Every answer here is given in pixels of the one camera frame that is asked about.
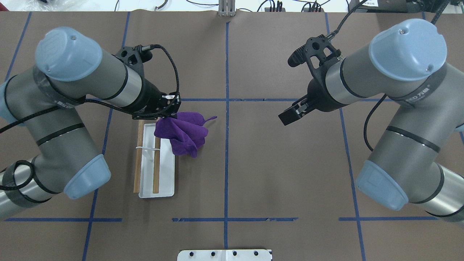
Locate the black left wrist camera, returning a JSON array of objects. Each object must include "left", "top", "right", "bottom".
[{"left": 114, "top": 45, "right": 153, "bottom": 71}]

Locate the braided black right cable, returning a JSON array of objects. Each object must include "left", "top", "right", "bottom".
[{"left": 326, "top": 0, "right": 450, "bottom": 152}]

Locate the purple towel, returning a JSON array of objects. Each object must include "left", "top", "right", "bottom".
[{"left": 154, "top": 111, "right": 217, "bottom": 158}]

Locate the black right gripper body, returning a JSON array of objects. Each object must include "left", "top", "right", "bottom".
[{"left": 304, "top": 79, "right": 346, "bottom": 113}]

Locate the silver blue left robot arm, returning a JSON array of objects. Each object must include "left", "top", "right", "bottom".
[{"left": 1, "top": 27, "right": 181, "bottom": 220}]

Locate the black usb hub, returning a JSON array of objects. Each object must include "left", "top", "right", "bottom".
[
  {"left": 301, "top": 1, "right": 325, "bottom": 13},
  {"left": 264, "top": 0, "right": 285, "bottom": 13}
]

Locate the braided black cable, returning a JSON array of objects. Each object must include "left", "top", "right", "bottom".
[
  {"left": 0, "top": 44, "right": 181, "bottom": 191},
  {"left": 326, "top": 0, "right": 450, "bottom": 152}
]

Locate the braided black left cable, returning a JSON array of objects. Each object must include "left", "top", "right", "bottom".
[{"left": 0, "top": 44, "right": 181, "bottom": 191}]

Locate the black usb hub left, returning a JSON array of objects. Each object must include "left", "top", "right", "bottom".
[{"left": 264, "top": 0, "right": 285, "bottom": 13}]

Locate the brown paper table cover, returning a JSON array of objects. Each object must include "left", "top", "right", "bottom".
[{"left": 1, "top": 10, "right": 463, "bottom": 261}]

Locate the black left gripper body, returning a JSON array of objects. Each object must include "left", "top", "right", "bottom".
[{"left": 127, "top": 79, "right": 181, "bottom": 119}]

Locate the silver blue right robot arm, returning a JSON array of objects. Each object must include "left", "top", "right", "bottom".
[{"left": 279, "top": 18, "right": 464, "bottom": 227}]

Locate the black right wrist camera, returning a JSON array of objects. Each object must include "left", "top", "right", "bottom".
[{"left": 288, "top": 34, "right": 341, "bottom": 82}]

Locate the white towel rack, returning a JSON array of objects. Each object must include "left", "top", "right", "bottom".
[{"left": 133, "top": 120, "right": 175, "bottom": 199}]

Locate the black usb hub right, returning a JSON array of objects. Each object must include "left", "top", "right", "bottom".
[{"left": 301, "top": 1, "right": 325, "bottom": 13}]

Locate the black device with label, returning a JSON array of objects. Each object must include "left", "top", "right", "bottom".
[{"left": 355, "top": 0, "right": 444, "bottom": 13}]

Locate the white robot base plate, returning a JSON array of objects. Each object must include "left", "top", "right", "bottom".
[{"left": 177, "top": 249, "right": 273, "bottom": 261}]

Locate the aluminium frame post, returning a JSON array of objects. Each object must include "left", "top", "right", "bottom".
[{"left": 218, "top": 0, "right": 236, "bottom": 17}]

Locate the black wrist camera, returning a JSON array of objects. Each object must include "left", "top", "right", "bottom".
[
  {"left": 288, "top": 34, "right": 341, "bottom": 82},
  {"left": 114, "top": 45, "right": 153, "bottom": 71}
]

